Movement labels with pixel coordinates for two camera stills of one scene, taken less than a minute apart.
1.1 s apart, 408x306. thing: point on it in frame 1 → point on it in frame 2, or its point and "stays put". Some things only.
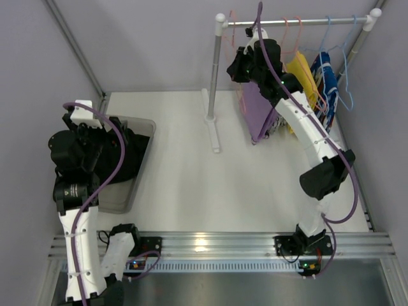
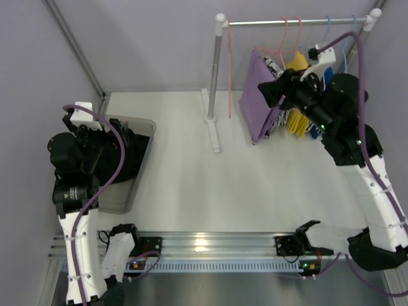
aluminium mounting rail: [245, 246] stays put
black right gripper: [241, 64] → [287, 88]
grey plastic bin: [116, 197] stays put
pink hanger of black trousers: [238, 87] → [229, 70]
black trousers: [134, 146] stays put
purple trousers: [261, 115] stays put
